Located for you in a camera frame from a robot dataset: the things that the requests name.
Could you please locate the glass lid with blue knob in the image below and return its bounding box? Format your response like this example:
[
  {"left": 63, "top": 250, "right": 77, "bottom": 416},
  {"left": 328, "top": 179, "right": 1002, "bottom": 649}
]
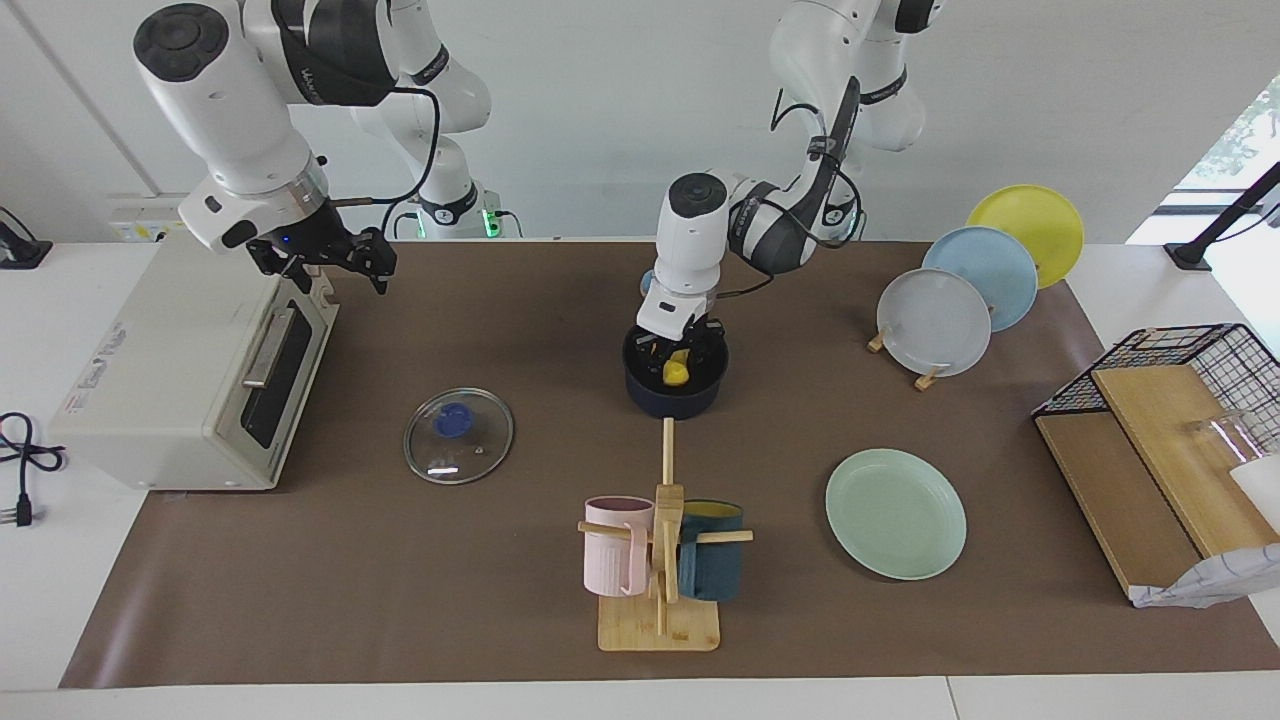
[{"left": 403, "top": 387, "right": 515, "bottom": 486}]

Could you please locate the wooden plate rack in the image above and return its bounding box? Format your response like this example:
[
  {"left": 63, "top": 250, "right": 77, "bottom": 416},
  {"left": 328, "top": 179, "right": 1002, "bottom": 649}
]
[{"left": 867, "top": 300, "right": 999, "bottom": 391}]

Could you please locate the grey plate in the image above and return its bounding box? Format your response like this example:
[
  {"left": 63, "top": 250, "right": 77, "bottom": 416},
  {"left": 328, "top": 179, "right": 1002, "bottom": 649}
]
[{"left": 877, "top": 268, "right": 993, "bottom": 378}]

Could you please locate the mint green plate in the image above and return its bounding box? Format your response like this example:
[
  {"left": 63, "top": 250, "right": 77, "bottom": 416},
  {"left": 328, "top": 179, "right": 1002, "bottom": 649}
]
[{"left": 826, "top": 448, "right": 968, "bottom": 581}]

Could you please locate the light blue plate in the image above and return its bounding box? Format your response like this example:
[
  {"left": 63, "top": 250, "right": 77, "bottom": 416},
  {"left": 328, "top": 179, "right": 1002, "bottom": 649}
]
[{"left": 922, "top": 227, "right": 1039, "bottom": 333}]

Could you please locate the yellow plate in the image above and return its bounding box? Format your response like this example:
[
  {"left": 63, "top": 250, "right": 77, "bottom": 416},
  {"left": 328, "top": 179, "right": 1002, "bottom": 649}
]
[{"left": 966, "top": 184, "right": 1085, "bottom": 290}]

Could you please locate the dark blue saucepan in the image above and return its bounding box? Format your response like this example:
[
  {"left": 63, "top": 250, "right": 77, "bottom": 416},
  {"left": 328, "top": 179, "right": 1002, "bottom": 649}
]
[{"left": 622, "top": 322, "right": 729, "bottom": 419}]

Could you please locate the beige toaster oven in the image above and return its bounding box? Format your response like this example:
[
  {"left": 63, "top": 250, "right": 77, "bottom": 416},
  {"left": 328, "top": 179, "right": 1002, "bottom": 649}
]
[{"left": 48, "top": 238, "right": 341, "bottom": 491}]

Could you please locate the pink ribbed mug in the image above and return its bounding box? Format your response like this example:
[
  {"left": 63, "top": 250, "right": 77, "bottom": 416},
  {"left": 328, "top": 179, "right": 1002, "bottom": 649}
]
[{"left": 584, "top": 496, "right": 656, "bottom": 598}]

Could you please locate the dark teal mug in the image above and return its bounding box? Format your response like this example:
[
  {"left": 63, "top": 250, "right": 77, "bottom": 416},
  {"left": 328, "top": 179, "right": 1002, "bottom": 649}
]
[{"left": 678, "top": 500, "right": 745, "bottom": 602}]

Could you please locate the wooden mug tree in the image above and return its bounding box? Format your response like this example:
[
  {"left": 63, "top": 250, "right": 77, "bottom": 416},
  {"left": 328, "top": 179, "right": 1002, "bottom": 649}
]
[{"left": 577, "top": 418, "right": 754, "bottom": 653}]

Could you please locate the black desk clamp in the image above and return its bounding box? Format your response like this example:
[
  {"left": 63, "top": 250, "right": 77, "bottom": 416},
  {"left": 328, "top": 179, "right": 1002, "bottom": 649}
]
[{"left": 0, "top": 207, "right": 53, "bottom": 269}]

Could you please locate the brown table mat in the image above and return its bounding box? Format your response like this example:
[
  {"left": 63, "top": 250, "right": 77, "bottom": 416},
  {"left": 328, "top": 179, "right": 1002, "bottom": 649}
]
[{"left": 60, "top": 240, "right": 1280, "bottom": 689}]

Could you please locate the wooden shelf board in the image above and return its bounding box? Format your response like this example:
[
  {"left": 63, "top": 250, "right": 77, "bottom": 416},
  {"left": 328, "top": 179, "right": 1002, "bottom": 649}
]
[
  {"left": 1090, "top": 365, "right": 1280, "bottom": 559},
  {"left": 1035, "top": 412, "right": 1203, "bottom": 599}
]

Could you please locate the clear glass cup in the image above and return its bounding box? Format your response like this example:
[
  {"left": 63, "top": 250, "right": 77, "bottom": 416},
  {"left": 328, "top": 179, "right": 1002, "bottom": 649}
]
[{"left": 1186, "top": 410, "right": 1280, "bottom": 531}]

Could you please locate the white checked cloth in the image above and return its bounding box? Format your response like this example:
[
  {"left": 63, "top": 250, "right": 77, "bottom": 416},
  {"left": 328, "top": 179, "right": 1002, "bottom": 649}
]
[{"left": 1130, "top": 543, "right": 1280, "bottom": 609}]

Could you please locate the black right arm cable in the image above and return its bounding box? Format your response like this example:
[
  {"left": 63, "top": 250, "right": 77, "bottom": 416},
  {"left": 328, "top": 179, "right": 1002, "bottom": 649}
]
[{"left": 330, "top": 85, "right": 442, "bottom": 237}]

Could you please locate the white wall socket strip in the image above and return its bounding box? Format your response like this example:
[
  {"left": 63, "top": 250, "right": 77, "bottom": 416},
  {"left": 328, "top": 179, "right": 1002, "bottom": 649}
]
[{"left": 110, "top": 195, "right": 193, "bottom": 243}]

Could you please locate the black power cable with plug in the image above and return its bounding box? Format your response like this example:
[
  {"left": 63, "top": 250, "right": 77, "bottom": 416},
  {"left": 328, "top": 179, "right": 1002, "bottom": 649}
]
[{"left": 0, "top": 412, "right": 67, "bottom": 528}]

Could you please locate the black camera stand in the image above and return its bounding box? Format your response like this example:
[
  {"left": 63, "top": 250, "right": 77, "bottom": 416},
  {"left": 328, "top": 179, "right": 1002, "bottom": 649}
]
[{"left": 1165, "top": 162, "right": 1280, "bottom": 271}]

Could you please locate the black wire basket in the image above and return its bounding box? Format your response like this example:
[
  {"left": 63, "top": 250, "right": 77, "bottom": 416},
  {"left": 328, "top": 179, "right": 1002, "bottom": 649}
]
[{"left": 1032, "top": 323, "right": 1280, "bottom": 461}]

